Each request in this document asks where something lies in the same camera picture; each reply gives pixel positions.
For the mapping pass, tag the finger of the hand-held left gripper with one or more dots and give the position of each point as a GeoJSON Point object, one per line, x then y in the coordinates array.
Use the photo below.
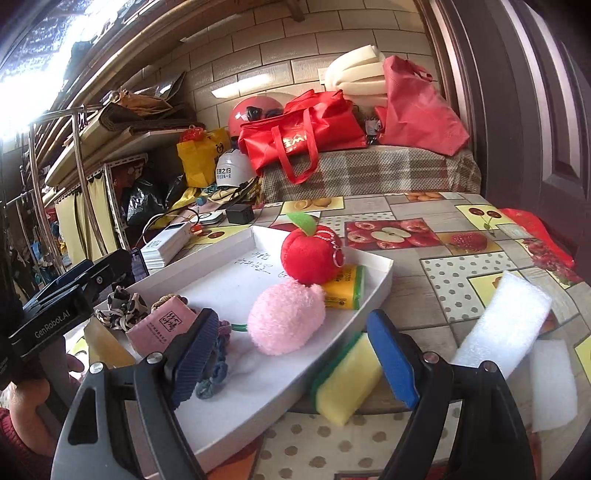
{"type": "Point", "coordinates": [76, 271]}
{"type": "Point", "coordinates": [113, 267]}

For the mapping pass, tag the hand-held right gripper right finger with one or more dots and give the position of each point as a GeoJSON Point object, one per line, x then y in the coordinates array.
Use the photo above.
{"type": "Point", "coordinates": [392, 355]}

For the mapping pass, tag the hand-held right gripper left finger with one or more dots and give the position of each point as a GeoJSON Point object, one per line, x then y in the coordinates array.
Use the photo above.
{"type": "Point", "coordinates": [194, 360]}

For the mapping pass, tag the dark blue hair scrunchie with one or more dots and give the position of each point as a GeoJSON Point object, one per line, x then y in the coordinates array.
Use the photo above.
{"type": "Point", "coordinates": [219, 369]}

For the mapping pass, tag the leopard print scrunchie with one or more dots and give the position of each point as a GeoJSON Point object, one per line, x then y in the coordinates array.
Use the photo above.
{"type": "Point", "coordinates": [120, 307]}

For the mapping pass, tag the pink tissue packet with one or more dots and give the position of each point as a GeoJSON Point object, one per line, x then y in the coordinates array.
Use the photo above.
{"type": "Point", "coordinates": [159, 325]}

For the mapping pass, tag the yellow green sponge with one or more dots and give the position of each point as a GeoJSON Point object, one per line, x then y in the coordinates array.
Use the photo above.
{"type": "Point", "coordinates": [344, 387]}

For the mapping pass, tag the white cardboard box tray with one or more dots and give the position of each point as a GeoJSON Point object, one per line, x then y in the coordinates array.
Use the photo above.
{"type": "Point", "coordinates": [221, 286]}

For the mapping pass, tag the yellow tissue packet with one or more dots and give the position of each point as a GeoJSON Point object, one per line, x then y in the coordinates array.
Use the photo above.
{"type": "Point", "coordinates": [344, 288]}

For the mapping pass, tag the pink plush ball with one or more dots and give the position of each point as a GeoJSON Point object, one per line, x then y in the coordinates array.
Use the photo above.
{"type": "Point", "coordinates": [281, 318]}

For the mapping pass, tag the long white foam sheet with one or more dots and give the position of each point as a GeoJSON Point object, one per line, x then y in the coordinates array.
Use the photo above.
{"type": "Point", "coordinates": [503, 318]}

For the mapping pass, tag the red plush apple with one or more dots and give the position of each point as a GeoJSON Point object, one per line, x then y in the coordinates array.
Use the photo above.
{"type": "Point", "coordinates": [309, 254]}

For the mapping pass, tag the small white foam block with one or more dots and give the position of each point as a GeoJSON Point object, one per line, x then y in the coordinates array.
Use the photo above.
{"type": "Point", "coordinates": [554, 387]}

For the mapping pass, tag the person's left forearm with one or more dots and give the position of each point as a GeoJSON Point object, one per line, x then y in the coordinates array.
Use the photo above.
{"type": "Point", "coordinates": [18, 438]}

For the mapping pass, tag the person's left hand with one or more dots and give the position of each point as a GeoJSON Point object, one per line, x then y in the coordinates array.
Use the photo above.
{"type": "Point", "coordinates": [27, 397]}

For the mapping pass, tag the smartphone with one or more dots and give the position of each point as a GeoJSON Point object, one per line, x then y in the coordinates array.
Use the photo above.
{"type": "Point", "coordinates": [140, 263]}

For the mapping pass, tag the yellow curtain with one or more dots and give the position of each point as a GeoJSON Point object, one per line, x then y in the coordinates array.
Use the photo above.
{"type": "Point", "coordinates": [101, 217]}

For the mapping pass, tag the white power bank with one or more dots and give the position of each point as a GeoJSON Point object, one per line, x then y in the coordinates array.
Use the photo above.
{"type": "Point", "coordinates": [166, 244]}

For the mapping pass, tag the black plastic bag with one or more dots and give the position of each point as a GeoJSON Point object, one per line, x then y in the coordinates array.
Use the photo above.
{"type": "Point", "coordinates": [143, 203]}

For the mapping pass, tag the steel tube rack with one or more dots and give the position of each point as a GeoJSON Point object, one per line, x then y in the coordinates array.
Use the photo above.
{"type": "Point", "coordinates": [83, 175]}

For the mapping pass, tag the round white charger pad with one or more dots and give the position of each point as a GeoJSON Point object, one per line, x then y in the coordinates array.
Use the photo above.
{"type": "Point", "coordinates": [208, 218]}

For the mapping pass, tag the white shelf board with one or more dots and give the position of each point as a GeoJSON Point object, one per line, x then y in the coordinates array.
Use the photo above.
{"type": "Point", "coordinates": [138, 141]}

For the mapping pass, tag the black charger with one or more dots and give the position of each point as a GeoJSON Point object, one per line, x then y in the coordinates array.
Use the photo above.
{"type": "Point", "coordinates": [240, 213]}

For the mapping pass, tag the yellow paper bag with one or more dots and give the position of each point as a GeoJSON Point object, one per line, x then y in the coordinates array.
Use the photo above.
{"type": "Point", "coordinates": [198, 159]}

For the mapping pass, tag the white helmet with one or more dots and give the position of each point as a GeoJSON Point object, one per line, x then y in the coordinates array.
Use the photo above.
{"type": "Point", "coordinates": [233, 168]}

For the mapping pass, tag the plaid blanket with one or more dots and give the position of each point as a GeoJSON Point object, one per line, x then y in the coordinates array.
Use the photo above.
{"type": "Point", "coordinates": [369, 173]}

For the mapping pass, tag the red plastic bag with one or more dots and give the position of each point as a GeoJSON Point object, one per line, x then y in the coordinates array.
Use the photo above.
{"type": "Point", "coordinates": [531, 226]}

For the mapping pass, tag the pink helmet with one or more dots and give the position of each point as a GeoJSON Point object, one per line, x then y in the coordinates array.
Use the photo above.
{"type": "Point", "coordinates": [244, 115]}

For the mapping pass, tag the bundle of bamboo poles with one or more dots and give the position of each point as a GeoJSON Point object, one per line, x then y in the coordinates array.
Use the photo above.
{"type": "Point", "coordinates": [152, 34]}

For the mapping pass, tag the red tote bag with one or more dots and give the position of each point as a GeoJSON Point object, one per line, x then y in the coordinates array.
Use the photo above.
{"type": "Point", "coordinates": [314, 129]}

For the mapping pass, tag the pinkish red nonwoven bag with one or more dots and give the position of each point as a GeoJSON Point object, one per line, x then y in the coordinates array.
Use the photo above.
{"type": "Point", "coordinates": [420, 115]}

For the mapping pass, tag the white foam roll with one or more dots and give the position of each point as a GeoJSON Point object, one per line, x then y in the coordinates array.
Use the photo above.
{"type": "Point", "coordinates": [355, 74]}

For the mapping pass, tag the brown wooden door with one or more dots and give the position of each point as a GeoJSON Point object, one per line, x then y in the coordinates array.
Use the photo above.
{"type": "Point", "coordinates": [508, 92]}

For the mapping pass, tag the wall shelf bracket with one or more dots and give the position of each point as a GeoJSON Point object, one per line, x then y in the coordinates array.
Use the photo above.
{"type": "Point", "coordinates": [295, 9]}

